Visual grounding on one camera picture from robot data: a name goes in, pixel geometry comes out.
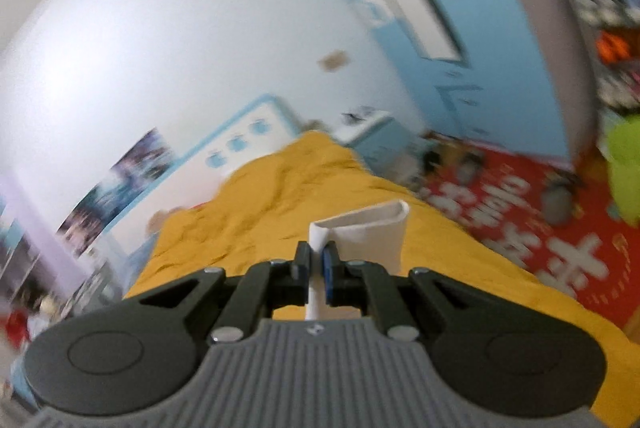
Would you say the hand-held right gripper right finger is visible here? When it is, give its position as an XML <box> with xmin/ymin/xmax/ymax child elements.
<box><xmin>320</xmin><ymin>244</ymin><xmax>501</xmax><ymax>342</ymax></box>

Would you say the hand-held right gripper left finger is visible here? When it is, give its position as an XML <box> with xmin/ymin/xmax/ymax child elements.
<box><xmin>125</xmin><ymin>240</ymin><xmax>313</xmax><ymax>344</ymax></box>

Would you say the white printed t-shirt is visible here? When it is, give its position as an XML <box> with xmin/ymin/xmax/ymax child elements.
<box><xmin>306</xmin><ymin>201</ymin><xmax>411</xmax><ymax>321</ymax></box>

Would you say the yellow blanket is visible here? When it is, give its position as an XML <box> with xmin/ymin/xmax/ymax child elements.
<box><xmin>122</xmin><ymin>131</ymin><xmax>632</xmax><ymax>428</ymax></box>

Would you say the white blue-trimmed headboard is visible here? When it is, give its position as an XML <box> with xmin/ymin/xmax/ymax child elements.
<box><xmin>175</xmin><ymin>94</ymin><xmax>302</xmax><ymax>189</ymax></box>

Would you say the blue nightstand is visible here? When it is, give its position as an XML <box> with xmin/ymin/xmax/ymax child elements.
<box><xmin>332</xmin><ymin>108</ymin><xmax>426</xmax><ymax>189</ymax></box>

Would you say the blue grey pillow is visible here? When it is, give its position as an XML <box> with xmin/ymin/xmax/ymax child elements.
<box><xmin>145</xmin><ymin>205</ymin><xmax>201</xmax><ymax>239</ymax></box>

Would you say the red printed floor mat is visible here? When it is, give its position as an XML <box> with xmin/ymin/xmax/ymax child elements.
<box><xmin>415</xmin><ymin>133</ymin><xmax>640</xmax><ymax>330</ymax></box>

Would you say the blue white wardrobe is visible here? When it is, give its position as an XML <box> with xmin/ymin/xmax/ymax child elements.
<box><xmin>290</xmin><ymin>0</ymin><xmax>576</xmax><ymax>161</ymax></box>

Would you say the red bag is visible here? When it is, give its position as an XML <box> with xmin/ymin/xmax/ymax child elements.
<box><xmin>4</xmin><ymin>309</ymin><xmax>29</xmax><ymax>350</ymax></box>

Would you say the lime green plastic object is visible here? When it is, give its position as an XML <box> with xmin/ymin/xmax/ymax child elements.
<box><xmin>602</xmin><ymin>113</ymin><xmax>640</xmax><ymax>229</ymax></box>

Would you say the blue violet wall poster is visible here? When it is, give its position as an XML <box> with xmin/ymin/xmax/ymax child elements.
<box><xmin>112</xmin><ymin>128</ymin><xmax>177</xmax><ymax>189</ymax></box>

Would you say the brown wall switch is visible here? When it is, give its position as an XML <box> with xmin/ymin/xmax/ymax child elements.
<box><xmin>320</xmin><ymin>51</ymin><xmax>349</xmax><ymax>71</ymax></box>

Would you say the teal wall poster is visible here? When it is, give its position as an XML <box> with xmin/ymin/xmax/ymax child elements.
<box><xmin>82</xmin><ymin>165</ymin><xmax>132</xmax><ymax>219</ymax></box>

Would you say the pink purple wall poster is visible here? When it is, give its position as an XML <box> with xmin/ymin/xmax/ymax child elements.
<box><xmin>56</xmin><ymin>193</ymin><xmax>108</xmax><ymax>257</ymax></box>

